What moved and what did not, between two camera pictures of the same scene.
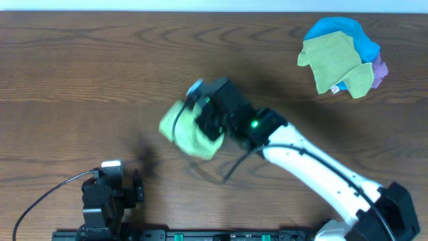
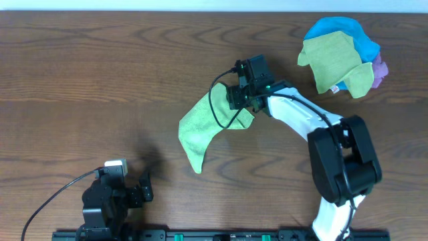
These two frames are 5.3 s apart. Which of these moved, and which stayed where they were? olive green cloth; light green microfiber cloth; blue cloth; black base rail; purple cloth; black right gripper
Moved: black right gripper; light green microfiber cloth
Stayed: black base rail; purple cloth; olive green cloth; blue cloth
